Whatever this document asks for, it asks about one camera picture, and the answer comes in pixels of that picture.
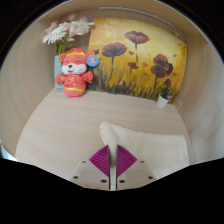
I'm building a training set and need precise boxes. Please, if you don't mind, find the small plant in white pot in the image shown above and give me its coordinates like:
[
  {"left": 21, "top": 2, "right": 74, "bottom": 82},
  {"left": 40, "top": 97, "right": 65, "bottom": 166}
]
[{"left": 156, "top": 84, "right": 174, "bottom": 109}]

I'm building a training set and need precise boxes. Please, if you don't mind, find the white light bar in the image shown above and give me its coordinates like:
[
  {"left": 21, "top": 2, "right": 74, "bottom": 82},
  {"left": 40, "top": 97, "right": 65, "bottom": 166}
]
[{"left": 98, "top": 6, "right": 177, "bottom": 30}]

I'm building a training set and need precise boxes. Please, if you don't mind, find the yellow poppy flower painting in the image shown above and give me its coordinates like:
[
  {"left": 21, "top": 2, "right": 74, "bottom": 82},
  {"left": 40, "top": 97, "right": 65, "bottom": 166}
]
[{"left": 87, "top": 17, "right": 188, "bottom": 105}]

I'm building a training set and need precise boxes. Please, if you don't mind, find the red plush mouse toy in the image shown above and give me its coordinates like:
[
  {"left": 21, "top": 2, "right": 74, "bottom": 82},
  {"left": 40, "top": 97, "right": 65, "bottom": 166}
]
[{"left": 54, "top": 48, "right": 100, "bottom": 99}]

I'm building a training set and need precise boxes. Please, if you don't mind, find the cream white towel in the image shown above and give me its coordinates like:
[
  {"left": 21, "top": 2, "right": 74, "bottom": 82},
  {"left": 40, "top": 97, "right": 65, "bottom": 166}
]
[{"left": 99, "top": 121, "right": 190, "bottom": 192}]

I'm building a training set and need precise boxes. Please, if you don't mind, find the white and pink flower bouquet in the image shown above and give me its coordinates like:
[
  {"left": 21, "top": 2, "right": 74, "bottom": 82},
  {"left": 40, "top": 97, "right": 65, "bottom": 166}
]
[{"left": 42, "top": 13, "right": 96, "bottom": 56}]

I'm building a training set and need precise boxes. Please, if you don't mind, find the pale blue vase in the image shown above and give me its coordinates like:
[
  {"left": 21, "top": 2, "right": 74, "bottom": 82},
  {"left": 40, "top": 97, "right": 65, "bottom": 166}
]
[{"left": 53, "top": 54, "right": 65, "bottom": 92}]

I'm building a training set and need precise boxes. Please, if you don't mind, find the white cable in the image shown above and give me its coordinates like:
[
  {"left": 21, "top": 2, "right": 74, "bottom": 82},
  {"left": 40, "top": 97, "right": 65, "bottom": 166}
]
[{"left": 172, "top": 99, "right": 183, "bottom": 110}]

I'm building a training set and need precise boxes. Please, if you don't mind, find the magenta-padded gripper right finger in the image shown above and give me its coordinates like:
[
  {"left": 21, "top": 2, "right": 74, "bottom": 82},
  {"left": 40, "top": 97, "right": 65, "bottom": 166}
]
[{"left": 116, "top": 144, "right": 157, "bottom": 191}]

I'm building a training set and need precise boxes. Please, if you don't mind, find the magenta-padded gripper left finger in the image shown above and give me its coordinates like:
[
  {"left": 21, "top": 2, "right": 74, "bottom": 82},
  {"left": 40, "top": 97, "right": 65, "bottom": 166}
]
[{"left": 70, "top": 144, "right": 111, "bottom": 191}]

